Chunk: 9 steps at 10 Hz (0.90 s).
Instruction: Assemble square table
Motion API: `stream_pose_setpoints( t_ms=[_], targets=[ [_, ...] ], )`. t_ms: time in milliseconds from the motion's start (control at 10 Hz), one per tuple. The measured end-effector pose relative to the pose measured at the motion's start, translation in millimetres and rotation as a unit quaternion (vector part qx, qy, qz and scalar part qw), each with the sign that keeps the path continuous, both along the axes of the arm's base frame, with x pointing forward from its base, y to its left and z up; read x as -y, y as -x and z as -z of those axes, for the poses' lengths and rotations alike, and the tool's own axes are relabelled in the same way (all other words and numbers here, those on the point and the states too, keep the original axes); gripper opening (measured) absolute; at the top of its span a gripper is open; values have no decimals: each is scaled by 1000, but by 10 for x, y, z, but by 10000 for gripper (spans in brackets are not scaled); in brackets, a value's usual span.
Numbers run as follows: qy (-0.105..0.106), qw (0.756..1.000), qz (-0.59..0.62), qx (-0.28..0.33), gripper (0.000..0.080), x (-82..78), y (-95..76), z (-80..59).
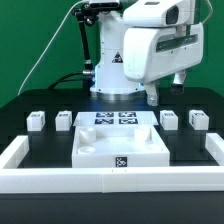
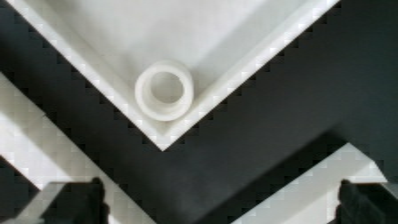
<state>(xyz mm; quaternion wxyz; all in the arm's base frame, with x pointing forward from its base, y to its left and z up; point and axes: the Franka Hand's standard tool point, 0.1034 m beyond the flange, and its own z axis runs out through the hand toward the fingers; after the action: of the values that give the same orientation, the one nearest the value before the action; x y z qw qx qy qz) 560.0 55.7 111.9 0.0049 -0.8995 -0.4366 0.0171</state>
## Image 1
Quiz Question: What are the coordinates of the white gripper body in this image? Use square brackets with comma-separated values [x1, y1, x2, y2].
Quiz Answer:
[123, 23, 204, 84]

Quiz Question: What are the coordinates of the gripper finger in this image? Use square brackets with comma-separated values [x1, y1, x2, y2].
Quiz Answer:
[171, 70, 187, 95]
[144, 82, 158, 106]

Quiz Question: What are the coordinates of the white square table top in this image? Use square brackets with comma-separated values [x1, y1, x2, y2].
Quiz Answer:
[71, 124, 170, 168]

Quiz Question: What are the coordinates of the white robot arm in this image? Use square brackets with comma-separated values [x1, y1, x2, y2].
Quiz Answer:
[89, 0, 205, 106]

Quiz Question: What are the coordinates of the white sheet with tags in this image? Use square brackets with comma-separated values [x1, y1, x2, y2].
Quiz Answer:
[73, 111, 158, 126]

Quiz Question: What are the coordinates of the white U-shaped fence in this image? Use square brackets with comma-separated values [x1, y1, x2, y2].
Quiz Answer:
[0, 135, 224, 194]

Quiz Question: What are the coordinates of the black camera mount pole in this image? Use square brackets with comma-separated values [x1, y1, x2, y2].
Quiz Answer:
[72, 2, 99, 91]

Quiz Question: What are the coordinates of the white cable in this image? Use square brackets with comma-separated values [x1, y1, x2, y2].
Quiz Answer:
[17, 0, 88, 97]

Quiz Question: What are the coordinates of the black cable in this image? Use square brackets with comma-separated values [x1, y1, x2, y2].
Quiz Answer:
[48, 71, 88, 90]

